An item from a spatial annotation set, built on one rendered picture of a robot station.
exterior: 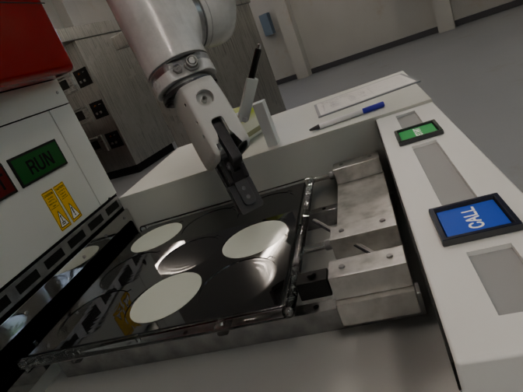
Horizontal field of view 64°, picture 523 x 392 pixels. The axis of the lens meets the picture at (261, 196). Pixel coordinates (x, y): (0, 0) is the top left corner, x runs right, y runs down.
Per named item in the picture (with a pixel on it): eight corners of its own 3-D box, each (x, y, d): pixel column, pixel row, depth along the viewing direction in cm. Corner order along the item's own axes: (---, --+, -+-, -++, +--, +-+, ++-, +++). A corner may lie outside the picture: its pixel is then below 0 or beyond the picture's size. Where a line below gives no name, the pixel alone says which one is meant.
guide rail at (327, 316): (67, 377, 61) (56, 362, 60) (75, 367, 62) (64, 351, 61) (427, 314, 46) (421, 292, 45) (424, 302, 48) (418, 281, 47)
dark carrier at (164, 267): (29, 358, 54) (27, 355, 54) (143, 231, 85) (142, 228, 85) (281, 309, 44) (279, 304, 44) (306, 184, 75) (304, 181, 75)
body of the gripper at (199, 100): (218, 55, 50) (261, 138, 50) (207, 88, 60) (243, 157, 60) (160, 78, 48) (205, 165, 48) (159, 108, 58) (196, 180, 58)
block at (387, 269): (335, 301, 44) (327, 278, 43) (335, 281, 47) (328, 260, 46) (413, 285, 42) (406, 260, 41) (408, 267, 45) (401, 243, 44)
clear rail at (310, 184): (283, 323, 43) (279, 312, 42) (308, 183, 76) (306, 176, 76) (296, 320, 42) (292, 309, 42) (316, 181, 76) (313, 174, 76)
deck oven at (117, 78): (62, 196, 725) (-11, 68, 652) (114, 165, 830) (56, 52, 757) (131, 179, 637) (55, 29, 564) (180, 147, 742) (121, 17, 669)
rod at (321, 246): (300, 258, 53) (296, 249, 53) (301, 253, 55) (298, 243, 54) (336, 250, 52) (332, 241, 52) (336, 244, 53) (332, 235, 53)
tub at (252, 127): (223, 148, 95) (212, 119, 93) (243, 135, 100) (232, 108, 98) (247, 143, 90) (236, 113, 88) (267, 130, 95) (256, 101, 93)
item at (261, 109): (249, 154, 80) (222, 86, 76) (253, 148, 84) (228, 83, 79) (279, 145, 78) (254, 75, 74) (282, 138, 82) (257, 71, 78)
